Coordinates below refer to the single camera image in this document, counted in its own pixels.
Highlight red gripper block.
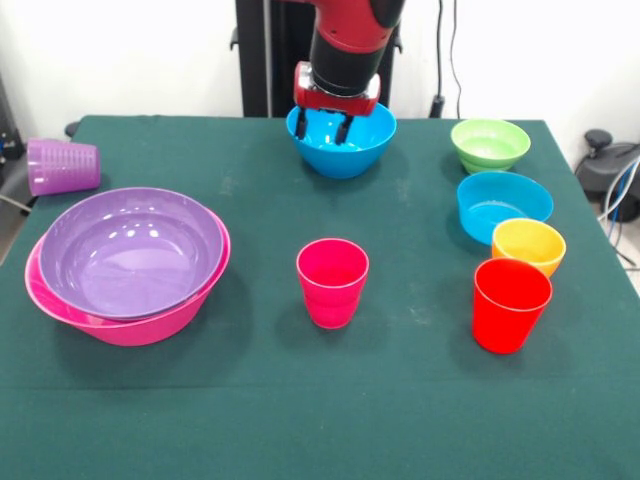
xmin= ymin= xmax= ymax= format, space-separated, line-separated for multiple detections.
xmin=293 ymin=62 xmax=382 ymax=145

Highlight large light blue plastic bowl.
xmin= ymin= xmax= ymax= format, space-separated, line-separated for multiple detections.
xmin=285 ymin=102 xmax=398 ymax=180

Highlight purple plastic bowl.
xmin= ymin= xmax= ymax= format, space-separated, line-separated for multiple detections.
xmin=38 ymin=186 xmax=225 ymax=321

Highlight large pink plastic bowl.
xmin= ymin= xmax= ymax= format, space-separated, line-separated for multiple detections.
xmin=24 ymin=204 xmax=232 ymax=347

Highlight green plastic bowl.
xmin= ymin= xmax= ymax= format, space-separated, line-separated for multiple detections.
xmin=450 ymin=117 xmax=532 ymax=175

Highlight magenta plastic cup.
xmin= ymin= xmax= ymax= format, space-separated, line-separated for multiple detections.
xmin=296 ymin=238 xmax=370 ymax=330

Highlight shallow light blue plastic bowl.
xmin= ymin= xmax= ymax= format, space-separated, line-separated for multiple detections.
xmin=455 ymin=171 xmax=555 ymax=247

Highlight orange plastic cup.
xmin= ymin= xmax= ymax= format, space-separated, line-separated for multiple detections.
xmin=491 ymin=217 xmax=568 ymax=279

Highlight purple plastic cup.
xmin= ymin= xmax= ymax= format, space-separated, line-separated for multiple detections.
xmin=26 ymin=138 xmax=102 ymax=197

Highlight red plastic cup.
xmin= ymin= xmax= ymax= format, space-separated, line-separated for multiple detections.
xmin=472 ymin=257 xmax=554 ymax=356

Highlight dark green tablecloth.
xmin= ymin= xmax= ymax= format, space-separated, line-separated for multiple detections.
xmin=0 ymin=114 xmax=640 ymax=480

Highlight black hanging wall cable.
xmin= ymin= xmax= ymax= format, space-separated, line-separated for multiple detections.
xmin=430 ymin=0 xmax=464 ymax=120

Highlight tangle of floor cables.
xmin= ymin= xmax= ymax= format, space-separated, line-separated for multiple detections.
xmin=597 ymin=159 xmax=640 ymax=274

